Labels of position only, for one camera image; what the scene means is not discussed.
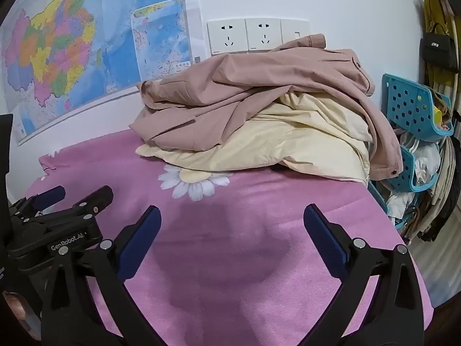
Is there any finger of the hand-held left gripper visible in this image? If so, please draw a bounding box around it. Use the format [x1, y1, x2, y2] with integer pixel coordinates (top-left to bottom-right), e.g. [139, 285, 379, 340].
[9, 186, 66, 219]
[34, 185, 114, 229]

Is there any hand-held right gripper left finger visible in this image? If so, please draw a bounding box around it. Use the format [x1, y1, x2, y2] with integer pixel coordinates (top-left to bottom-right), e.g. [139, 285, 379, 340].
[41, 205, 162, 346]

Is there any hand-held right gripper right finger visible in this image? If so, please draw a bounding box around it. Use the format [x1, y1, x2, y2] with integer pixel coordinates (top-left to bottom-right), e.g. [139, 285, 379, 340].
[303, 204, 426, 346]

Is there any pink jacket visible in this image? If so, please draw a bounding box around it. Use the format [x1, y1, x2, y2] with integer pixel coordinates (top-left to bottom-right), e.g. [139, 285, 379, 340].
[129, 33, 403, 181]

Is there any pile of beige clothes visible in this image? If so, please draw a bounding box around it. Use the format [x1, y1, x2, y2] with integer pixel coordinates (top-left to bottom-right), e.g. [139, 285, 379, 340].
[407, 115, 461, 242]

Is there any person's left hand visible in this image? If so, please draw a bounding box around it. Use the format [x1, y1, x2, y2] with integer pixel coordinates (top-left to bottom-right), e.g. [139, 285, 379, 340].
[3, 290, 42, 346]

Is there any teal plastic basket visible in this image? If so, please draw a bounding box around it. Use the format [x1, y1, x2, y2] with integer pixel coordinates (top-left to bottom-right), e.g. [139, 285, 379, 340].
[382, 73, 454, 143]
[369, 180, 407, 231]
[391, 144, 442, 192]

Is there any pink flowered bed sheet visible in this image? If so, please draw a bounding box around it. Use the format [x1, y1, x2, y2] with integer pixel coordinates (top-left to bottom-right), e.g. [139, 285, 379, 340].
[5, 128, 433, 346]

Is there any cream jacket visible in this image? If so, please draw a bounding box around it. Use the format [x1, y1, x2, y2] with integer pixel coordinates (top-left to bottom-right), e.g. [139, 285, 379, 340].
[135, 92, 373, 188]

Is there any white crumpled cloth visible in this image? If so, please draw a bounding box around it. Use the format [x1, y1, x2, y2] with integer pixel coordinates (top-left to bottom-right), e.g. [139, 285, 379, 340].
[400, 131, 442, 188]

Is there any black handbag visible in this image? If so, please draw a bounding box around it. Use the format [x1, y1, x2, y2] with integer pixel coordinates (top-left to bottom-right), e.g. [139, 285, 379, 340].
[421, 23, 460, 71]

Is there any colourful wall map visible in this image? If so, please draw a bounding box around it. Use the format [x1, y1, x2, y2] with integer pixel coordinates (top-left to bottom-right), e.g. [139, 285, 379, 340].
[0, 0, 191, 146]

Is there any white wall socket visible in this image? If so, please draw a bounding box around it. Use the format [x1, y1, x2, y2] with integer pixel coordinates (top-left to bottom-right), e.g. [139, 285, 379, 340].
[245, 17, 283, 52]
[207, 20, 247, 55]

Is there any white wall switch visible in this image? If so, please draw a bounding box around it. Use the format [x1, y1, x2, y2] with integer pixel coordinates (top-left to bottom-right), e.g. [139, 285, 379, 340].
[280, 19, 310, 44]

